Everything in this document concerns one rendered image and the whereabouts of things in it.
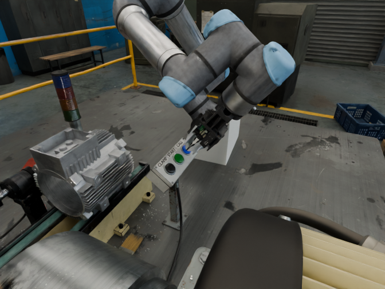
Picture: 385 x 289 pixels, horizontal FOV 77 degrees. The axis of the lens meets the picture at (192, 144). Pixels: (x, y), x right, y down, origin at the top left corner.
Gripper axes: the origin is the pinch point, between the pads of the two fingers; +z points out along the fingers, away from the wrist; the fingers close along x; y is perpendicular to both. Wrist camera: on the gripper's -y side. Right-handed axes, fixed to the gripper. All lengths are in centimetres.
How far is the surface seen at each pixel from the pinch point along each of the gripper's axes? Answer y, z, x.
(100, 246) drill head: 38.7, -5.1, -0.8
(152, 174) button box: 13.6, 4.6, -2.3
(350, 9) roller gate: -638, -60, 67
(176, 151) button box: 3.1, 2.3, -1.9
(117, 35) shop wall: -568, 366, -361
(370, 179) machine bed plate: -48, -15, 66
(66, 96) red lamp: -5, 28, -46
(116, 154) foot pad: 11.6, 11.4, -13.7
